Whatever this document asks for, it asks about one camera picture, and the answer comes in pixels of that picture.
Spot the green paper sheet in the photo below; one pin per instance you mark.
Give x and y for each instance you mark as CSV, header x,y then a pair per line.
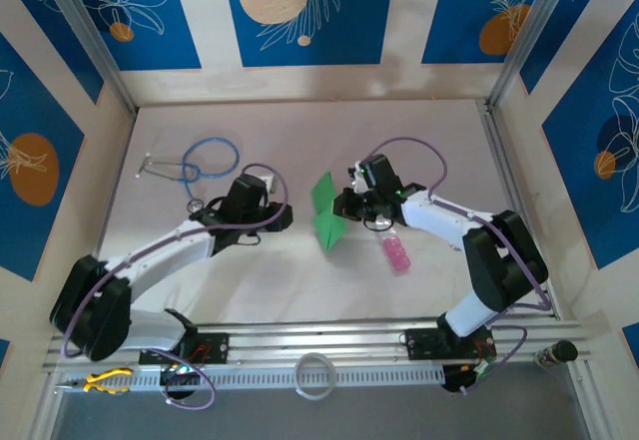
x,y
329,228

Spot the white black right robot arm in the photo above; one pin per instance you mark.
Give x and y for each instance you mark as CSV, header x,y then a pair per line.
x,y
434,215

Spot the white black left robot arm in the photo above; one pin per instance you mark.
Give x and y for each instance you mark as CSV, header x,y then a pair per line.
x,y
165,250

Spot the blue stethoscope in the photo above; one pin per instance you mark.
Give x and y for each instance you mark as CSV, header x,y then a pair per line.
x,y
237,159

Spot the white tape roll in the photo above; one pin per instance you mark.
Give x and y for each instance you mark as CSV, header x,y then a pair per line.
x,y
314,396

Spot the dark capped bottle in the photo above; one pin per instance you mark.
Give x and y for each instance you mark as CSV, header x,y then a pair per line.
x,y
564,350

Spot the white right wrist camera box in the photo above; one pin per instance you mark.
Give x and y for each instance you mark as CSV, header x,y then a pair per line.
x,y
355,175

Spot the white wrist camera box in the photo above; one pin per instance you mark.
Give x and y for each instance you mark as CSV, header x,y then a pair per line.
x,y
267,183
355,175

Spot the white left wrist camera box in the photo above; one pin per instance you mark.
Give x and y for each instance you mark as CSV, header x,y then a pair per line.
x,y
267,183

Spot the aluminium table side rail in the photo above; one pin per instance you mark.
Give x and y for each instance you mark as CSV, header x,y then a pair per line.
x,y
502,160
121,160

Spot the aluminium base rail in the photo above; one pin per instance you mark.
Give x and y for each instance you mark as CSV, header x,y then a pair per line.
x,y
319,340

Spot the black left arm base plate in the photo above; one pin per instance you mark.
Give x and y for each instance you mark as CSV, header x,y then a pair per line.
x,y
214,347

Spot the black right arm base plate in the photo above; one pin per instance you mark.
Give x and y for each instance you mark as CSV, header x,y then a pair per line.
x,y
424,345

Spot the aluminium frame post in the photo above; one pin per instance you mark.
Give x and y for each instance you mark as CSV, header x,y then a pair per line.
x,y
86,31
528,31

